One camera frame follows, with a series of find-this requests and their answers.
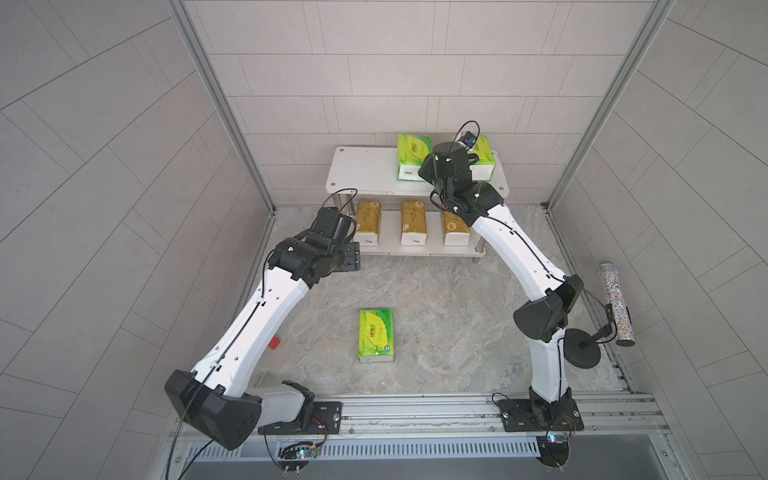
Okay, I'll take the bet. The black round stand base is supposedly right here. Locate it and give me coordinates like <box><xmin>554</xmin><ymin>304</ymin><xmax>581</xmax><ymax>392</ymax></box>
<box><xmin>563</xmin><ymin>328</ymin><xmax>601</xmax><ymax>370</ymax></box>

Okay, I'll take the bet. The green tissue pack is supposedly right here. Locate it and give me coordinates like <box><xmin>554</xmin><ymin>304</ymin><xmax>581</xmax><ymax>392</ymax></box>
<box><xmin>469</xmin><ymin>135</ymin><xmax>496</xmax><ymax>181</ymax></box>
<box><xmin>358</xmin><ymin>309</ymin><xmax>394</xmax><ymax>363</ymax></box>
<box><xmin>397</xmin><ymin>134</ymin><xmax>433</xmax><ymax>181</ymax></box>

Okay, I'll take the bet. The left controller circuit board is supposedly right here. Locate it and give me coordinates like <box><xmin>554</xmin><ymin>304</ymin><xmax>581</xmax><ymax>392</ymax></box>
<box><xmin>276</xmin><ymin>441</ymin><xmax>321</xmax><ymax>475</ymax></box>

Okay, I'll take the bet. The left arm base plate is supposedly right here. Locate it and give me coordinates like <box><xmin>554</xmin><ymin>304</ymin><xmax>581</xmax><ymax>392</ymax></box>
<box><xmin>257</xmin><ymin>401</ymin><xmax>343</xmax><ymax>436</ymax></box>

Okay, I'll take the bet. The aluminium corner frame post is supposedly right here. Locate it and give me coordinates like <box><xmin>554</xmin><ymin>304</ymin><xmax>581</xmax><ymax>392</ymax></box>
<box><xmin>164</xmin><ymin>0</ymin><xmax>277</xmax><ymax>214</ymax></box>
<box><xmin>542</xmin><ymin>0</ymin><xmax>675</xmax><ymax>213</ymax></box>

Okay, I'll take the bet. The gold tissue pack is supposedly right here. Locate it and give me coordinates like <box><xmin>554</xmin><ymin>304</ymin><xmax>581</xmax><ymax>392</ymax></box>
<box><xmin>400</xmin><ymin>200</ymin><xmax>427</xmax><ymax>246</ymax></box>
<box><xmin>441</xmin><ymin>211</ymin><xmax>471</xmax><ymax>247</ymax></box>
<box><xmin>354</xmin><ymin>200</ymin><xmax>382</xmax><ymax>247</ymax></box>

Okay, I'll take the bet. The controller circuit board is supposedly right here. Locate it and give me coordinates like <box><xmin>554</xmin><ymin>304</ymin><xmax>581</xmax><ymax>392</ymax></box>
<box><xmin>536</xmin><ymin>434</ymin><xmax>570</xmax><ymax>470</ymax></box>
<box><xmin>276</xmin><ymin>441</ymin><xmax>321</xmax><ymax>475</ymax></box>

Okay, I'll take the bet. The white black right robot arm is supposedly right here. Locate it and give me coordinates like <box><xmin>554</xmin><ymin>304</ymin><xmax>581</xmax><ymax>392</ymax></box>
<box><xmin>418</xmin><ymin>142</ymin><xmax>583</xmax><ymax>424</ymax></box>

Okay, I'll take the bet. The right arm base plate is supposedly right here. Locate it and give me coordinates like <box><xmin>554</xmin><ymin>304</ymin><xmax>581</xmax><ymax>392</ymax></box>
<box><xmin>493</xmin><ymin>391</ymin><xmax>584</xmax><ymax>433</ymax></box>

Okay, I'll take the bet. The aluminium corner frame post left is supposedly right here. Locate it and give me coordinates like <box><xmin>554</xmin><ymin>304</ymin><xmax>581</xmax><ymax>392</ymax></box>
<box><xmin>164</xmin><ymin>0</ymin><xmax>277</xmax><ymax>214</ymax></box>

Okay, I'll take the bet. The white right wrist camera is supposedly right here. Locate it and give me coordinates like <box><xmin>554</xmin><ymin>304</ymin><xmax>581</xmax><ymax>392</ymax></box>
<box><xmin>458</xmin><ymin>131</ymin><xmax>478</xmax><ymax>150</ymax></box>

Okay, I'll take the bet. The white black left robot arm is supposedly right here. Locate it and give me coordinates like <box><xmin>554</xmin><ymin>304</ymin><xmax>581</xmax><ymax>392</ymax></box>
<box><xmin>165</xmin><ymin>207</ymin><xmax>360</xmax><ymax>450</ymax></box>

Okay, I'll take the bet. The aluminium corner frame post right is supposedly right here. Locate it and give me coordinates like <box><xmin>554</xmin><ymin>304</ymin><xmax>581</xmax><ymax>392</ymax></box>
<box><xmin>542</xmin><ymin>0</ymin><xmax>675</xmax><ymax>213</ymax></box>

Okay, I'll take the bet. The glitter tube on stand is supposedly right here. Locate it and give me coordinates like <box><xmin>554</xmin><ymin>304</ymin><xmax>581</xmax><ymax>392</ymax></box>
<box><xmin>597</xmin><ymin>261</ymin><xmax>636</xmax><ymax>347</ymax></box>

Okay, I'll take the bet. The right controller circuit board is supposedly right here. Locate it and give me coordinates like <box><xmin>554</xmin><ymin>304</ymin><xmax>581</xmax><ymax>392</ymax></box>
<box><xmin>536</xmin><ymin>434</ymin><xmax>570</xmax><ymax>470</ymax></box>

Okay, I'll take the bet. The white two-tier metal shelf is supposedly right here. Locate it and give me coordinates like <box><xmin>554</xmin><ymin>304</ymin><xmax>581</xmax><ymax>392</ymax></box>
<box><xmin>326</xmin><ymin>146</ymin><xmax>485</xmax><ymax>258</ymax></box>

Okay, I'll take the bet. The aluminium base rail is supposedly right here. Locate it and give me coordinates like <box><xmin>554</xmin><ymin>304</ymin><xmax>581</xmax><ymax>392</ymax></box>
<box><xmin>173</xmin><ymin>392</ymin><xmax>661</xmax><ymax>445</ymax></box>

